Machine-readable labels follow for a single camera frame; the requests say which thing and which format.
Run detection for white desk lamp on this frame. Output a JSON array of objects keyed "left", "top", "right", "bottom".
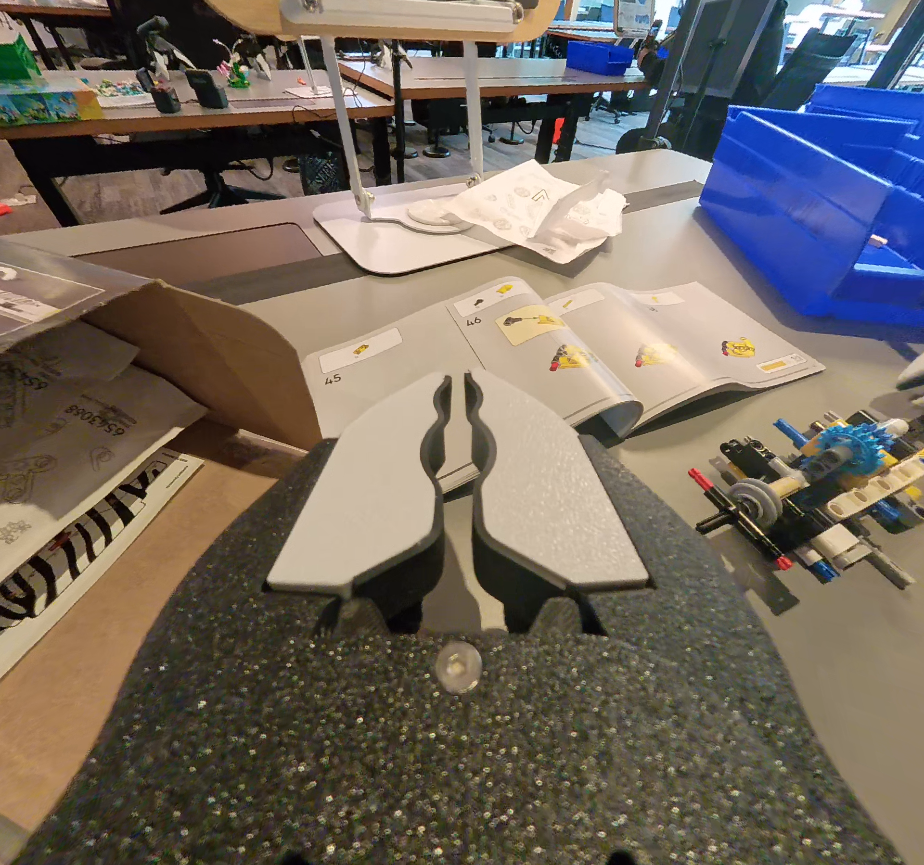
[{"left": 166, "top": 0, "right": 567, "bottom": 276}]

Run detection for long background table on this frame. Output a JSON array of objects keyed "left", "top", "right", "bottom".
[{"left": 338, "top": 57, "right": 651, "bottom": 166}]

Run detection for lego flower model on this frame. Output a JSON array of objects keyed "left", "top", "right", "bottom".
[{"left": 215, "top": 38, "right": 274, "bottom": 88}]

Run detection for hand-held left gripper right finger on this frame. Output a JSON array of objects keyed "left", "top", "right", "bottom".
[{"left": 464, "top": 370, "right": 651, "bottom": 600}]

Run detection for lego set cardboard box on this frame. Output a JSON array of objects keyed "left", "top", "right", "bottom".
[{"left": 0, "top": 241, "right": 322, "bottom": 833}]

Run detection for background wooden table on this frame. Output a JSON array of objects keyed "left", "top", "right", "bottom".
[{"left": 0, "top": 67, "right": 397, "bottom": 227}]

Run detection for lego technic vehicle model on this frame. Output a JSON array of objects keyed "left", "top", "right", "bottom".
[{"left": 689, "top": 409, "right": 924, "bottom": 617}]

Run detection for black stand pole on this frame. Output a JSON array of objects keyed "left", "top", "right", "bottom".
[{"left": 617, "top": 0, "right": 716, "bottom": 155}]

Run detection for blue plastic parts bin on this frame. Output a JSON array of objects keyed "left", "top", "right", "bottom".
[{"left": 699, "top": 106, "right": 924, "bottom": 326}]

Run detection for black desk device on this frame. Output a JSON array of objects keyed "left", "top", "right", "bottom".
[
  {"left": 137, "top": 17, "right": 181, "bottom": 114},
  {"left": 184, "top": 67, "right": 229, "bottom": 110}
]

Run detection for lego instruction booklet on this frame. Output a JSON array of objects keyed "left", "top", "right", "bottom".
[{"left": 303, "top": 277, "right": 826, "bottom": 491}]

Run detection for colourful lego box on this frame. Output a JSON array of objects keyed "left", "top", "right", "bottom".
[{"left": 0, "top": 77, "right": 103, "bottom": 126}]

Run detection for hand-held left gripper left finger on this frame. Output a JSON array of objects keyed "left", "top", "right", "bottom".
[{"left": 266, "top": 372, "right": 456, "bottom": 600}]

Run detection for translucent printed plastic bag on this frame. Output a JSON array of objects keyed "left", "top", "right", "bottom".
[{"left": 0, "top": 324, "right": 208, "bottom": 579}]

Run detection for striped sticker sheet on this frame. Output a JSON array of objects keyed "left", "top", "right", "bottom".
[{"left": 0, "top": 446, "right": 205, "bottom": 674}]

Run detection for black computer monitor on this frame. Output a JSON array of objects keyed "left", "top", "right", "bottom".
[{"left": 679, "top": 0, "right": 788, "bottom": 100}]

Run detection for flat white printed paper bag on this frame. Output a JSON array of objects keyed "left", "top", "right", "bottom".
[{"left": 444, "top": 158, "right": 587, "bottom": 240}]

